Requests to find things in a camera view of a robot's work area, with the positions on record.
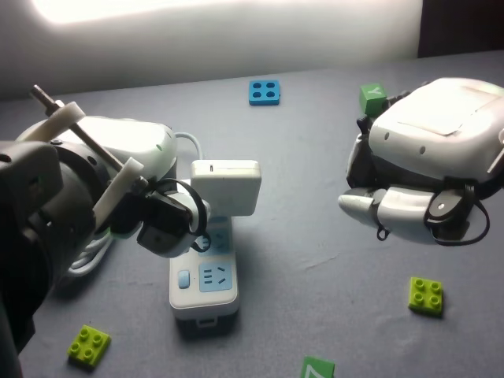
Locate white power strip blue sockets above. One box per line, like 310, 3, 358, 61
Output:
169, 177, 240, 335

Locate green cube letter Y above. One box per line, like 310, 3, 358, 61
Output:
358, 83, 389, 117

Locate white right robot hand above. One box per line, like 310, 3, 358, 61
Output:
337, 77, 504, 246

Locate white coiled power cable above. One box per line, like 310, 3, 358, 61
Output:
65, 132, 205, 279

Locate blue four-hole block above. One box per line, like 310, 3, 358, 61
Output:
248, 80, 284, 107

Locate dark brown board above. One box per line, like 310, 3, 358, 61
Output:
417, 0, 504, 59

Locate green cube number 7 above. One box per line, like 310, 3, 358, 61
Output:
302, 355, 336, 378

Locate grey table cloth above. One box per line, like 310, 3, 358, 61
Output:
0, 49, 504, 378

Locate white square power adapter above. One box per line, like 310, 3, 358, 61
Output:
190, 158, 262, 217

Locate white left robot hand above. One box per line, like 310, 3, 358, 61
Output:
58, 115, 216, 260

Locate green four-stud toy brick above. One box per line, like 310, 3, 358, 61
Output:
408, 276, 445, 318
67, 324, 113, 371

